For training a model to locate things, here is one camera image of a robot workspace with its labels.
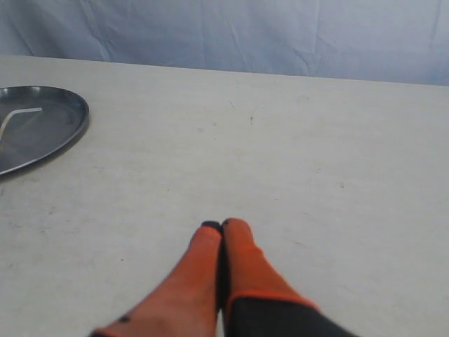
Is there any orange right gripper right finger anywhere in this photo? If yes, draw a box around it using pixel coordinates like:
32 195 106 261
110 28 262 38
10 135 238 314
222 218 354 336

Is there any round metal plate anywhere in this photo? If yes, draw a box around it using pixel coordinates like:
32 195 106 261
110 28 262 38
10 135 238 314
1 86 90 176

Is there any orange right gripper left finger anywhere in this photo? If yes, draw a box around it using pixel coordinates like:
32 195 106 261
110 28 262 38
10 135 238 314
91 221 222 336

